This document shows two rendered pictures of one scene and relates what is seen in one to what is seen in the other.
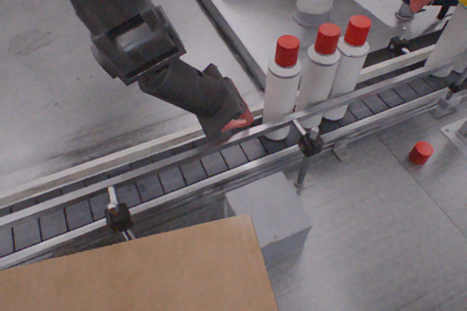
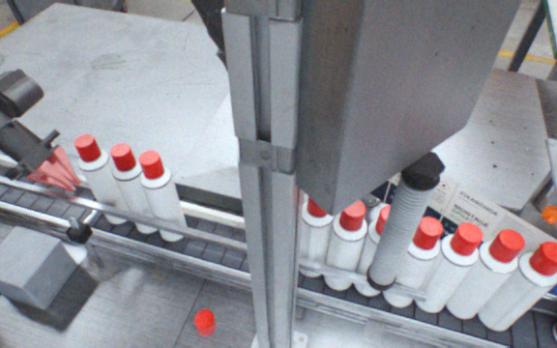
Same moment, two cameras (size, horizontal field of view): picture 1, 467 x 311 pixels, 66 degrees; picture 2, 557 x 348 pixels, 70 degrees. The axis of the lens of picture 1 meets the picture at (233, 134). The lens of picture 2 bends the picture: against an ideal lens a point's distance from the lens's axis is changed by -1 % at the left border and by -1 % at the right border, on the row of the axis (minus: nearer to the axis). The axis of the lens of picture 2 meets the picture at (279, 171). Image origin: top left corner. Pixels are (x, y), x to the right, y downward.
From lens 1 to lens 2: 0.70 m
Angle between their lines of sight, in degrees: 27
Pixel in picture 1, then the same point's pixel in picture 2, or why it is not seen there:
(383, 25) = not seen: hidden behind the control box
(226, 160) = (67, 211)
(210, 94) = (9, 146)
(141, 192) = (7, 193)
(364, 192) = (131, 313)
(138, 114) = not seen: hidden behind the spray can
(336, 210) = (96, 306)
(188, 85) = not seen: outside the picture
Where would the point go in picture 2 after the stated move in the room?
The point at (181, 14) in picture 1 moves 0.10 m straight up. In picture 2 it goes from (214, 91) to (210, 61)
